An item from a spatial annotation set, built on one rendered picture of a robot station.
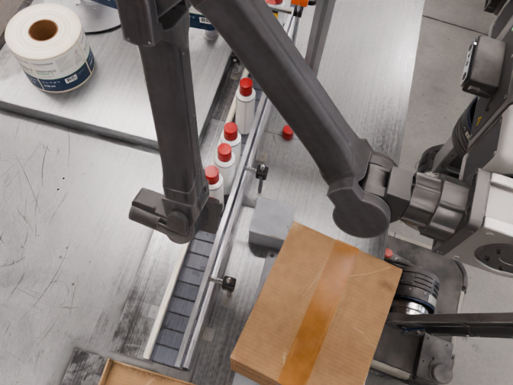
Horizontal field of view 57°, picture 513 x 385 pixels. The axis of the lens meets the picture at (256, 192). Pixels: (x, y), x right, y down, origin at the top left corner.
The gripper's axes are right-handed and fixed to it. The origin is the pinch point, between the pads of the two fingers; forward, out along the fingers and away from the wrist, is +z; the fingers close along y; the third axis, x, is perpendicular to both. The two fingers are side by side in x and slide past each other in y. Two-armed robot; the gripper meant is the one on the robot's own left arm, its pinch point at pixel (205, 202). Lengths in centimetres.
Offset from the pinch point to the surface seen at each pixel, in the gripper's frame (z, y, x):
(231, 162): 9.5, -2.3, -8.1
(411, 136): 151, -69, -13
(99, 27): 48, 53, -31
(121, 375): -7.1, 9.8, 44.2
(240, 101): 21.5, 0.5, -21.4
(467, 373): 82, -106, 70
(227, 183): 15.6, -1.4, -1.1
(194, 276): 6.2, 0.2, 21.3
